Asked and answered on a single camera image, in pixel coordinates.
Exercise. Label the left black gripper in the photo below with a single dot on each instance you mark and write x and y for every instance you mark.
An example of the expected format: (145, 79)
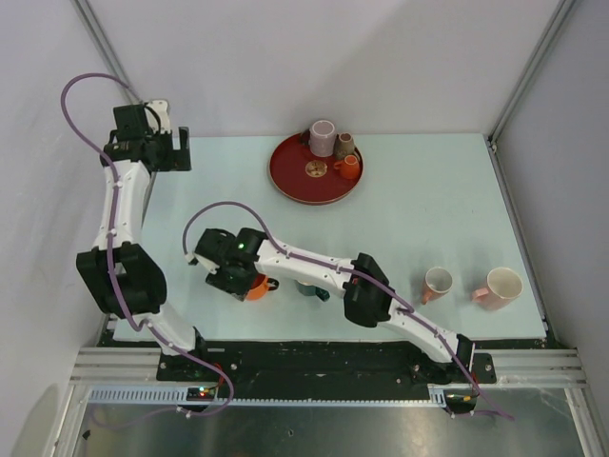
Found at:
(177, 160)

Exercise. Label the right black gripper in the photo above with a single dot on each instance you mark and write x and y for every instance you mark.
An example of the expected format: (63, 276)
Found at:
(220, 281)

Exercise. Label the orange mug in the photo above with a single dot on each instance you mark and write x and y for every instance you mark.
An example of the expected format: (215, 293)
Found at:
(261, 286)

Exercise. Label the dark green mug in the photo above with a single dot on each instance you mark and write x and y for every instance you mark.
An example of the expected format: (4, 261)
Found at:
(309, 290)

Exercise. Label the lilac mug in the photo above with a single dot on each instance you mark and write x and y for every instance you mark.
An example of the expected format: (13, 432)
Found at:
(320, 138)

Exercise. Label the brown textured cup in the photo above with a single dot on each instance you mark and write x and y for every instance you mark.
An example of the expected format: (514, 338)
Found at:
(344, 145)

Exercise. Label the small orange cup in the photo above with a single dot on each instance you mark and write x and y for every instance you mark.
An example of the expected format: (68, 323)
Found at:
(349, 167)

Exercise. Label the small salmon pink mug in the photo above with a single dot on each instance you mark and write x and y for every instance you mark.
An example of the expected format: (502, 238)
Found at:
(437, 282)

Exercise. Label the large pale pink mug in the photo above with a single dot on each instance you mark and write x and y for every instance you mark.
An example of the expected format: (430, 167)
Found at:
(501, 286)

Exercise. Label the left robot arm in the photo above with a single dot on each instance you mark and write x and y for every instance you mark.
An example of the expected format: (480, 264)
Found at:
(120, 275)

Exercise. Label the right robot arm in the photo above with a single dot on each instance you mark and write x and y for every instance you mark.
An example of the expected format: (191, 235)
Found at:
(233, 262)

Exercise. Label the round red tray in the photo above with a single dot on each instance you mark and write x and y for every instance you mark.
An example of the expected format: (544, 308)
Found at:
(305, 178)

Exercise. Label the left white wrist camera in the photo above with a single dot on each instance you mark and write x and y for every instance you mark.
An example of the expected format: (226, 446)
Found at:
(157, 112)

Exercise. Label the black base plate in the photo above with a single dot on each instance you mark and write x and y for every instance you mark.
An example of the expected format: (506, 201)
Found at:
(313, 371)

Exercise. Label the grey cable duct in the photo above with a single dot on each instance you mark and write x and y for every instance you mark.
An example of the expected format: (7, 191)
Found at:
(196, 396)

